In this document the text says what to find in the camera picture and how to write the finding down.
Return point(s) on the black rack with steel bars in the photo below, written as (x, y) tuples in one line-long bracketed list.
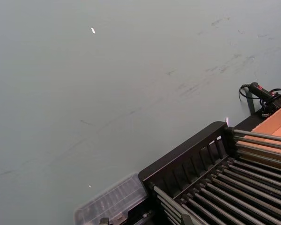
[(224, 182)]

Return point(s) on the shallow brown cardboard tray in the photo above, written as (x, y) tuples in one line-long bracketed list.
[(279, 122)]

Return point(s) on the clear plastic case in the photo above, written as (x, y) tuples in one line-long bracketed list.
[(112, 201)]

